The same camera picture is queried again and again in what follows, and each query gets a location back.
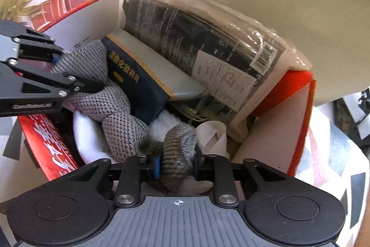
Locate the spiky potted plant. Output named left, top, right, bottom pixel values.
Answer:
left=0, top=0, right=61, bottom=26

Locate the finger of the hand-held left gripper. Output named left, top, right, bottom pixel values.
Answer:
left=0, top=58, right=105, bottom=118
left=12, top=28, right=68, bottom=65

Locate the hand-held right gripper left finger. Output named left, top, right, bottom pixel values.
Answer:
left=58, top=154, right=161, bottom=208

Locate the black metal frame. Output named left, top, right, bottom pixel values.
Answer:
left=332, top=88, right=370, bottom=149

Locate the grey knit sock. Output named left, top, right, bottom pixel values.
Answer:
left=50, top=39, right=200, bottom=196

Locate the clear packet with dark cloth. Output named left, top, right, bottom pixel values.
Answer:
left=118, top=0, right=313, bottom=143

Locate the white cloth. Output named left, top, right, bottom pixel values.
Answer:
left=72, top=111, right=119, bottom=166

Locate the dark blue cotton pad packet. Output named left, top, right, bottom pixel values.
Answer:
left=101, top=33, right=209, bottom=126

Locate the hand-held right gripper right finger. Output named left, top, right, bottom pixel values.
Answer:
left=193, top=153, right=294, bottom=207

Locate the red strawberry print box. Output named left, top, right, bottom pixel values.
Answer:
left=17, top=0, right=315, bottom=181

